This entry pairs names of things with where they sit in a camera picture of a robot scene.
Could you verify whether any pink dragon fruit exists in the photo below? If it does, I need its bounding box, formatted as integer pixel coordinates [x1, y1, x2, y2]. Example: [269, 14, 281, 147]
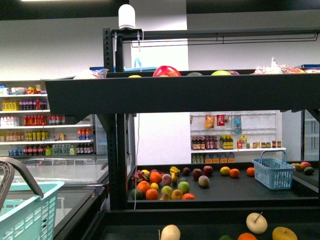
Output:
[131, 170, 148, 183]

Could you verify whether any black metal shelf rack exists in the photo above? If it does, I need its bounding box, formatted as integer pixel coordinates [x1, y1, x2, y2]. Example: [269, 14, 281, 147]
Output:
[45, 28, 320, 240]

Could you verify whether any white drinks shelf unit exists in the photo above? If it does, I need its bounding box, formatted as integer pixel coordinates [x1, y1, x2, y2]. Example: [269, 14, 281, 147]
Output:
[0, 80, 95, 158]

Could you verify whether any large red apple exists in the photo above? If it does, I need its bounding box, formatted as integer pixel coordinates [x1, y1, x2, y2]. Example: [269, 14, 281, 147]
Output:
[152, 65, 181, 77]

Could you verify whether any large orange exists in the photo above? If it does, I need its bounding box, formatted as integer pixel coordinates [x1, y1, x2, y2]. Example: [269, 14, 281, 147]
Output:
[237, 232, 257, 240]

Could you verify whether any small blue basket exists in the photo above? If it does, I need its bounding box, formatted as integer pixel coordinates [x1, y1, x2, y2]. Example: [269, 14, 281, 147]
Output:
[251, 150, 296, 190]

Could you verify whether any green apple top shelf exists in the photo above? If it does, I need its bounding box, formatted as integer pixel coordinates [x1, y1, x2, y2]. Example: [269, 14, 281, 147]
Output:
[211, 70, 232, 76]

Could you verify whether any yellow apple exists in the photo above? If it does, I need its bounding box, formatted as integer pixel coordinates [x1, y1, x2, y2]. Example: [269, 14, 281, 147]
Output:
[272, 226, 298, 240]

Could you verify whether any white sauce shelf unit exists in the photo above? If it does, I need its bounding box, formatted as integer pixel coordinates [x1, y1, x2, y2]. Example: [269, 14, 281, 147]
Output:
[189, 110, 285, 164]

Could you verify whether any light teal shopping basket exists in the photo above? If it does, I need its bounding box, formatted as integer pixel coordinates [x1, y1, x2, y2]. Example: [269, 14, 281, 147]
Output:
[0, 180, 65, 240]

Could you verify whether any white pear with stem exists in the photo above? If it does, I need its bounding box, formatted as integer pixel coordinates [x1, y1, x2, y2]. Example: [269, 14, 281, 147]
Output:
[246, 212, 268, 235]

